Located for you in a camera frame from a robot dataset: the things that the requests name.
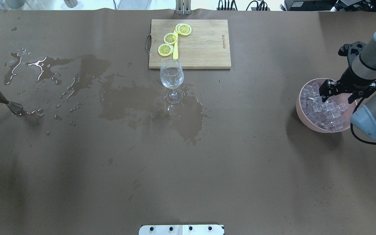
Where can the clear wine glass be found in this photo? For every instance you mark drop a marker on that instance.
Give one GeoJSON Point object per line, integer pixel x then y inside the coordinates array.
{"type": "Point", "coordinates": [172, 77]}

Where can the middle lemon slice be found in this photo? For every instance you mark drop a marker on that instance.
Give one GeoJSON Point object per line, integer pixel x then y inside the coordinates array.
{"type": "Point", "coordinates": [170, 38]}

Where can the lemon slice near handle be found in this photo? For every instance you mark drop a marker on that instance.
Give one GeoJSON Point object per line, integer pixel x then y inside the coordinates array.
{"type": "Point", "coordinates": [165, 49]}

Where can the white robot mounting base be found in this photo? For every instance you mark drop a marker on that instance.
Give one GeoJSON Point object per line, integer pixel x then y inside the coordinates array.
{"type": "Point", "coordinates": [190, 229]}

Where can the yellow plastic knife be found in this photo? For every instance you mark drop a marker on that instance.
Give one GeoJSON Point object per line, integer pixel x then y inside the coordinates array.
{"type": "Point", "coordinates": [175, 54]}

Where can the pink bowl of ice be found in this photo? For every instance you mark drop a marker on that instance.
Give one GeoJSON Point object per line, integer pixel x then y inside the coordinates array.
{"type": "Point", "coordinates": [330, 116]}

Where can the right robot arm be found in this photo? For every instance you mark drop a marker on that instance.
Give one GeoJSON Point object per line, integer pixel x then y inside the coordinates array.
{"type": "Point", "coordinates": [362, 60]}

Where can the wooden cutting board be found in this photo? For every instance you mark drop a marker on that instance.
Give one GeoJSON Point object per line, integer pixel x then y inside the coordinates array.
{"type": "Point", "coordinates": [207, 47]}

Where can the steel cocktail jigger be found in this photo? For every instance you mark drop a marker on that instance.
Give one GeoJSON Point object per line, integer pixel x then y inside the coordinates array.
{"type": "Point", "coordinates": [14, 107]}

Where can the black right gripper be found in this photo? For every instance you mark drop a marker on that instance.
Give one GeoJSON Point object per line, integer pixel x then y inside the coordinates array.
{"type": "Point", "coordinates": [353, 79]}

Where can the aluminium frame post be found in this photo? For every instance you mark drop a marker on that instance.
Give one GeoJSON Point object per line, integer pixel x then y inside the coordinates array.
{"type": "Point", "coordinates": [183, 7]}

